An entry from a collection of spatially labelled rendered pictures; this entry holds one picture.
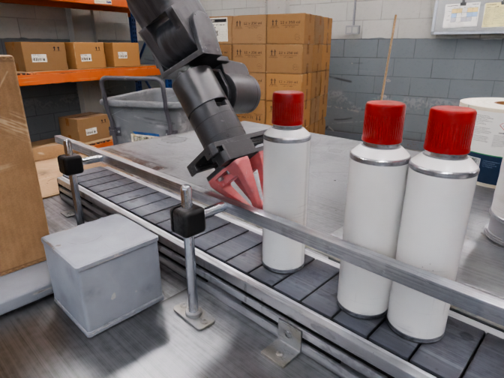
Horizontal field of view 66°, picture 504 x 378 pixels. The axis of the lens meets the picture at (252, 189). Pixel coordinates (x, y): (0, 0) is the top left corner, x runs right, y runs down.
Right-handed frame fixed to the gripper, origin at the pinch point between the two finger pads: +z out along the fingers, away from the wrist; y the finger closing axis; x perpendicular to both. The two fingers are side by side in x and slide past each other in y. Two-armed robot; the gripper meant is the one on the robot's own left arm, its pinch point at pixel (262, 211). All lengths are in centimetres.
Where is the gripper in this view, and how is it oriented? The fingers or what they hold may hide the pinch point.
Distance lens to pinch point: 47.9
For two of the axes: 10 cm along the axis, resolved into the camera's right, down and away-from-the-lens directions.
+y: 6.9, -2.7, 6.7
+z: 4.6, 8.8, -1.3
